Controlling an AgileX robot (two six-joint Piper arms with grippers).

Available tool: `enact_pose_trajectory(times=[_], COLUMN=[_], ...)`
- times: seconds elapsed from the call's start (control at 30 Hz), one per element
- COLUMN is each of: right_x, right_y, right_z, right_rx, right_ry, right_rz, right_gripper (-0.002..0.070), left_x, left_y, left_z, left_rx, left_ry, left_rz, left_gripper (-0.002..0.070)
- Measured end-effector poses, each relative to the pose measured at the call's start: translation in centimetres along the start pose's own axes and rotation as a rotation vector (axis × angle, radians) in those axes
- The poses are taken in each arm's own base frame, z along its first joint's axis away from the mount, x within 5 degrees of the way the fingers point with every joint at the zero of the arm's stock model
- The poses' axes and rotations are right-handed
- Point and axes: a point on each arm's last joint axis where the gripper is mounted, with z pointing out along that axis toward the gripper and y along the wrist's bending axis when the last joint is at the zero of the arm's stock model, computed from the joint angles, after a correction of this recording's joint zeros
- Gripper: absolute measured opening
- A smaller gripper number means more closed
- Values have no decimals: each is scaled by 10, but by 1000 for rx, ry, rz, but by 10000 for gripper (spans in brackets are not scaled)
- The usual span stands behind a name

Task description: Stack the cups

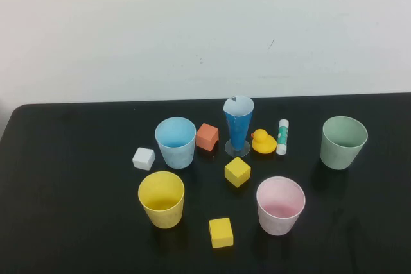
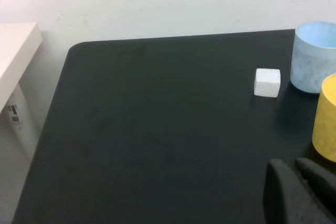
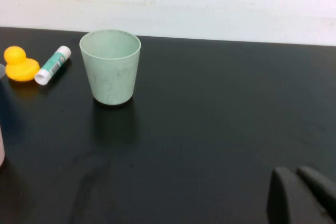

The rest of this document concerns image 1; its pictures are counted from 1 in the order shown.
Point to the light blue plastic cup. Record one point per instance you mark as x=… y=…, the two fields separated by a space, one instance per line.
x=176 y=158

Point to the yellow plastic cup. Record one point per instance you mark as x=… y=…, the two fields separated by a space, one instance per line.
x=163 y=216

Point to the pink plastic cup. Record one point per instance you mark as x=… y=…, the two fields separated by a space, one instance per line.
x=276 y=222

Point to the green plastic cup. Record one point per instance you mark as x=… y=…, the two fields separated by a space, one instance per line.
x=337 y=158

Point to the orange foam block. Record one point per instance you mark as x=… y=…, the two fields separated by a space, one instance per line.
x=207 y=136

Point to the blue paper cone cup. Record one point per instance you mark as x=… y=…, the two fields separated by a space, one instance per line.
x=237 y=133

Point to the yellow cube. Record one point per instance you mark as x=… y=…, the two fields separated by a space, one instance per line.
x=221 y=234
x=237 y=171

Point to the yellow rubber duck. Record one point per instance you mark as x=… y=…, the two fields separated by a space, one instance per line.
x=263 y=144

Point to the white cube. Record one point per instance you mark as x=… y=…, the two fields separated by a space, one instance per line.
x=143 y=158

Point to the white green glue stick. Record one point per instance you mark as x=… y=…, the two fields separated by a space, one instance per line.
x=282 y=136

